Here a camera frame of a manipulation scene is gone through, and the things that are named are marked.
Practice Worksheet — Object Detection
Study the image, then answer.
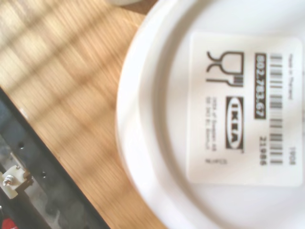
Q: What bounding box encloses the red round lid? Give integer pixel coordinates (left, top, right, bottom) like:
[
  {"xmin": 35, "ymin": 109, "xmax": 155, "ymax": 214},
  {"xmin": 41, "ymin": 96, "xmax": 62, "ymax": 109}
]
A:
[{"xmin": 0, "ymin": 206, "xmax": 17, "ymax": 229}]

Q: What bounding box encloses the metal wire dish rack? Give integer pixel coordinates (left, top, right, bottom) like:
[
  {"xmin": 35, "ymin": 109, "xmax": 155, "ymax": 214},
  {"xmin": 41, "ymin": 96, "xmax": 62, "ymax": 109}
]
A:
[{"xmin": 0, "ymin": 86, "xmax": 108, "ymax": 229}]

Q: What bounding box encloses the white plate with label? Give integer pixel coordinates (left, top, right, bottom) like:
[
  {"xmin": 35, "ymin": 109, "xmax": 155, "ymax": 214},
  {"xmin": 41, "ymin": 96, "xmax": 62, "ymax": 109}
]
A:
[{"xmin": 114, "ymin": 0, "xmax": 305, "ymax": 229}]

